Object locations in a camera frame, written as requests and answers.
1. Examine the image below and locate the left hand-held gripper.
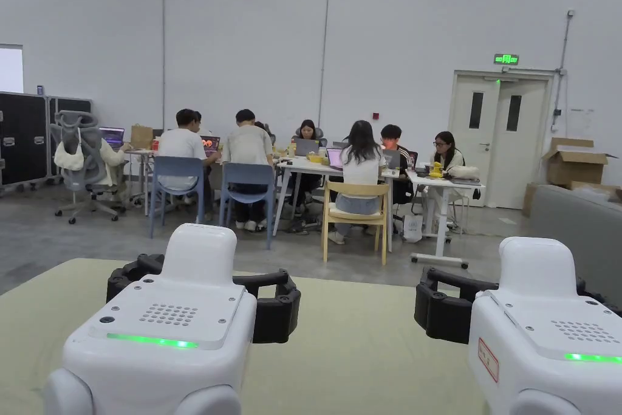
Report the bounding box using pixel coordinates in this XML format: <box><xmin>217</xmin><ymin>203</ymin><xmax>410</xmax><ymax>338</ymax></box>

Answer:
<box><xmin>43</xmin><ymin>222</ymin><xmax>302</xmax><ymax>415</ymax></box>

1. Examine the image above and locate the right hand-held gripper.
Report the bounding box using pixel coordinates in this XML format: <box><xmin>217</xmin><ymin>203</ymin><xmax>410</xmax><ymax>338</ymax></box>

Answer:
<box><xmin>414</xmin><ymin>236</ymin><xmax>622</xmax><ymax>415</ymax></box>

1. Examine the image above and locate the grey sofa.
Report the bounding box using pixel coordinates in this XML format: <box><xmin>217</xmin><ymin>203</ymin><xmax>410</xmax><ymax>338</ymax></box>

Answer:
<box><xmin>529</xmin><ymin>183</ymin><xmax>622</xmax><ymax>293</ymax></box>

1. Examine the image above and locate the flat cardboard carton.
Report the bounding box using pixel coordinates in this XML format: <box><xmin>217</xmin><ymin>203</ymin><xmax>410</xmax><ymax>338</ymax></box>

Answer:
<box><xmin>522</xmin><ymin>181</ymin><xmax>541</xmax><ymax>218</ymax></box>

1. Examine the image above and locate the blue plastic chair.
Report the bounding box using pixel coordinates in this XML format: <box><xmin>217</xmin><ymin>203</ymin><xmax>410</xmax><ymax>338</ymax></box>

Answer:
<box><xmin>219</xmin><ymin>162</ymin><xmax>276</xmax><ymax>250</ymax></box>
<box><xmin>149</xmin><ymin>156</ymin><xmax>207</xmax><ymax>240</ymax></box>

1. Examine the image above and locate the white bag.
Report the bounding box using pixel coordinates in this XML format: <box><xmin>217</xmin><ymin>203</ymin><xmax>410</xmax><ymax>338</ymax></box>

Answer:
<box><xmin>400</xmin><ymin>213</ymin><xmax>424</xmax><ymax>244</ymax></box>

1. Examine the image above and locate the white table on castors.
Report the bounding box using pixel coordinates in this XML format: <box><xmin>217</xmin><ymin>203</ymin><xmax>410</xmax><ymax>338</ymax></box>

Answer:
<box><xmin>405</xmin><ymin>166</ymin><xmax>487</xmax><ymax>270</ymax></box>

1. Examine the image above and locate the open cardboard carton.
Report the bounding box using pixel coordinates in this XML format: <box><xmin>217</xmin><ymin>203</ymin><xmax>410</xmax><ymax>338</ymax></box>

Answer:
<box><xmin>541</xmin><ymin>137</ymin><xmax>619</xmax><ymax>188</ymax></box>

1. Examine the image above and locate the small white table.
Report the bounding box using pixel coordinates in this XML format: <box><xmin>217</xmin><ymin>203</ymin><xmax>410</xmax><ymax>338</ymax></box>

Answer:
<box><xmin>125</xmin><ymin>124</ymin><xmax>162</xmax><ymax>218</ymax></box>

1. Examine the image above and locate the group of people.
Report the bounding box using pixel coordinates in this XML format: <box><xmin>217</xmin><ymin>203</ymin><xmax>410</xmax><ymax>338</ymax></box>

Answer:
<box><xmin>94</xmin><ymin>108</ymin><xmax>483</xmax><ymax>247</ymax></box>

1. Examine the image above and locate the long white table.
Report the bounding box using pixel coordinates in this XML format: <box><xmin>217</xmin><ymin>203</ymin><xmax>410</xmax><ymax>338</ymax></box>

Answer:
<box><xmin>271</xmin><ymin>137</ymin><xmax>410</xmax><ymax>237</ymax></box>

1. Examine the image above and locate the white double door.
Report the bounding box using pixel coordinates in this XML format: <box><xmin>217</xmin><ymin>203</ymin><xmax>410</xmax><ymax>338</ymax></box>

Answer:
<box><xmin>446</xmin><ymin>68</ymin><xmax>556</xmax><ymax>210</ymax></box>

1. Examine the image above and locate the grey office chair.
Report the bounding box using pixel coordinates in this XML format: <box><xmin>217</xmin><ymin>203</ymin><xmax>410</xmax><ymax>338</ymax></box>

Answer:
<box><xmin>48</xmin><ymin>110</ymin><xmax>130</xmax><ymax>226</ymax></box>

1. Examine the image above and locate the bed with pale green sheet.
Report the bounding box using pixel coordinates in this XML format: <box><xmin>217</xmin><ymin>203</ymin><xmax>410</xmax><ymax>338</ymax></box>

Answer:
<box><xmin>0</xmin><ymin>258</ymin><xmax>489</xmax><ymax>415</ymax></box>

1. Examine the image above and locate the wooden chair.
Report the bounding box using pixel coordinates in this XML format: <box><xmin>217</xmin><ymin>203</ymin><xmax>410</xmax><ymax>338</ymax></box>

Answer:
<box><xmin>323</xmin><ymin>180</ymin><xmax>392</xmax><ymax>265</ymax></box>

